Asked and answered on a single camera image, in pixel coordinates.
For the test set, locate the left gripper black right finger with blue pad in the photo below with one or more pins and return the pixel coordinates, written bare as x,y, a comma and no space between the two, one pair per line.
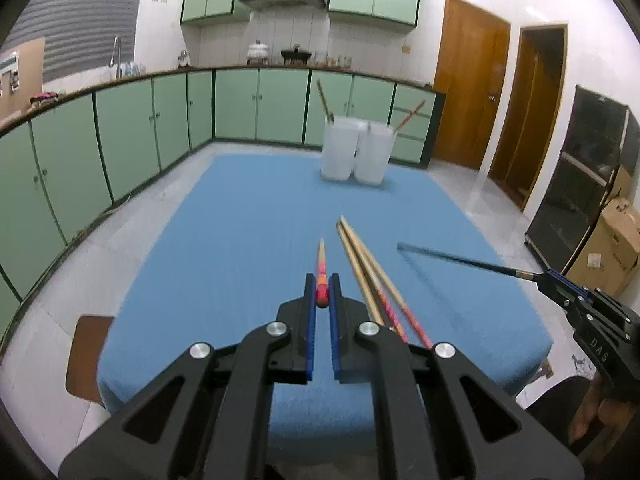
437,415

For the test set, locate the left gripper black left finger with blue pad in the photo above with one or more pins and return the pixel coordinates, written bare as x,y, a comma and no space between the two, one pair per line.
206,415

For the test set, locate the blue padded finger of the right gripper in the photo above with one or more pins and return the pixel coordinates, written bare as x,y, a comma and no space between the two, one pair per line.
560,284

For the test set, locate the thin black chopstick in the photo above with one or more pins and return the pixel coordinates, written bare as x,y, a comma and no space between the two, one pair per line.
504,270

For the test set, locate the bamboo chopstick orange red end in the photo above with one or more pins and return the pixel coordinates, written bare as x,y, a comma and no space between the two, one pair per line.
322,287

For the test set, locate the plain bamboo chopstick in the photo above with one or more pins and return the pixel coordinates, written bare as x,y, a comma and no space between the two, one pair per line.
353,257
324,102

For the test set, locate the green lower kitchen cabinets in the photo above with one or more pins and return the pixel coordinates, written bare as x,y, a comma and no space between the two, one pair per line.
67,164

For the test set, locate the person's right hand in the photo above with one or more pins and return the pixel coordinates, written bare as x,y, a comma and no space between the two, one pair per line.
596,405

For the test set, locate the bamboo chopstick red striped end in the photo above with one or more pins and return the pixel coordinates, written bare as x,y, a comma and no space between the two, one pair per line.
400,300

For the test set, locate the wooden chair seat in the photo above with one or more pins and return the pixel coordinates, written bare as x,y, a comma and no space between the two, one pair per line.
82,366

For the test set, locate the bamboo chopstick red patterned end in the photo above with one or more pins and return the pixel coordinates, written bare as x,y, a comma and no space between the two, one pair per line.
376,283

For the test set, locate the black glass cabinet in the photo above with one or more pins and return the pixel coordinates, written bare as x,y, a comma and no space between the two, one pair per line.
596,163

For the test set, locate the blue tablecloth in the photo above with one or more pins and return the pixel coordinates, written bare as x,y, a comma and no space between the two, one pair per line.
244,240

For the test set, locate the right white utensil cup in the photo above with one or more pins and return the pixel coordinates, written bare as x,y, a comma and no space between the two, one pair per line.
373,153

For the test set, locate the white utensil cup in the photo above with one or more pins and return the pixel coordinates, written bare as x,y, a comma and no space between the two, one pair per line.
340,141
373,153

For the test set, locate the closed wooden door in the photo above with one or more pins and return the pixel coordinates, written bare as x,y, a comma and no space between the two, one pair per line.
470,72

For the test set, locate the left white utensil cup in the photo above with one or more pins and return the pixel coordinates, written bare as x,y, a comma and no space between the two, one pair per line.
340,141

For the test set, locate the silver kettle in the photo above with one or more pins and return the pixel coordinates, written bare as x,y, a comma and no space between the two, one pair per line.
184,59

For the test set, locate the black wok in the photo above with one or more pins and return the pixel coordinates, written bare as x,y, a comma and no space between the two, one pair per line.
295,56

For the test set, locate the white cooking pot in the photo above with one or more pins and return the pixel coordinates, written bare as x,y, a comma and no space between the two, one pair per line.
258,53

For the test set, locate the chrome sink faucet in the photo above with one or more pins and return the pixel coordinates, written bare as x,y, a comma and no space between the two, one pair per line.
116,57

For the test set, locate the brown board with device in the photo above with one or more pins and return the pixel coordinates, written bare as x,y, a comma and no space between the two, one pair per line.
21,76

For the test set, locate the grey window blind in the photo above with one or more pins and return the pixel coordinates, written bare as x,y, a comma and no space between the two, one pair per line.
78,34

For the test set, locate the open wooden door frame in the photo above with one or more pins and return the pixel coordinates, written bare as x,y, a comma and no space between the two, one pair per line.
532,111

